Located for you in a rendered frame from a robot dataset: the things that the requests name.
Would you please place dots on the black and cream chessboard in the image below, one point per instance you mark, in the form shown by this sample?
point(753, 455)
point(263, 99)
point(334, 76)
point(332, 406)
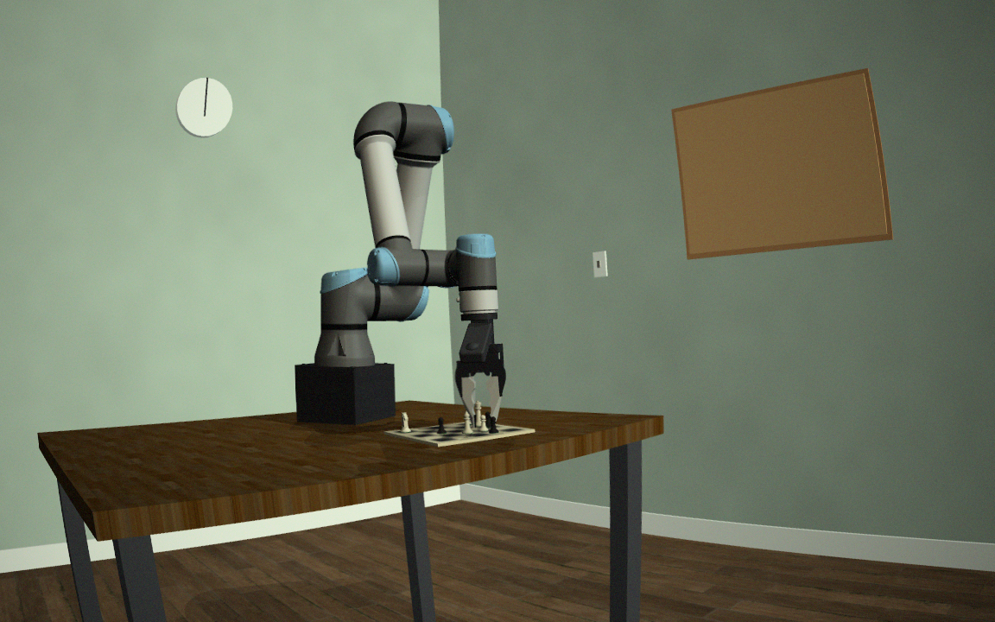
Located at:
point(428, 435)

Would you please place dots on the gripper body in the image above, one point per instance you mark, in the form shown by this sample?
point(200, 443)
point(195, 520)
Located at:
point(492, 355)

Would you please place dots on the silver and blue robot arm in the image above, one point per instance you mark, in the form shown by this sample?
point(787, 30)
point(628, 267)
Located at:
point(418, 136)

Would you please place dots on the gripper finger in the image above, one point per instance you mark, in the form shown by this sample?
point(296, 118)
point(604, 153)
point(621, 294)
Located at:
point(466, 386)
point(495, 386)

